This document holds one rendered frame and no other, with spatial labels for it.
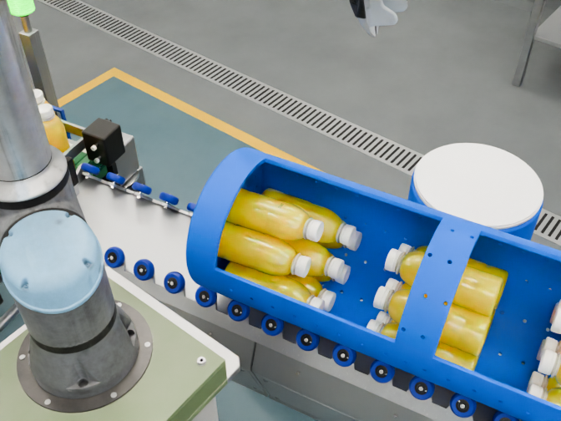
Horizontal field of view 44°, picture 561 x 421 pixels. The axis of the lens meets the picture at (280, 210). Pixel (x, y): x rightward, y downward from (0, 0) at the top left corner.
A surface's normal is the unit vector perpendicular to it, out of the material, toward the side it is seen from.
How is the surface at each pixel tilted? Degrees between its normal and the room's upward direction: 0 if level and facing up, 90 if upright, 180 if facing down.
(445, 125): 0
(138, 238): 0
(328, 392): 70
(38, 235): 8
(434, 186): 0
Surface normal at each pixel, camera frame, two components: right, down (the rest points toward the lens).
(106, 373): 0.59, 0.32
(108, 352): 0.74, 0.21
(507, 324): -0.29, -0.16
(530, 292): -0.43, 0.33
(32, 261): 0.05, -0.61
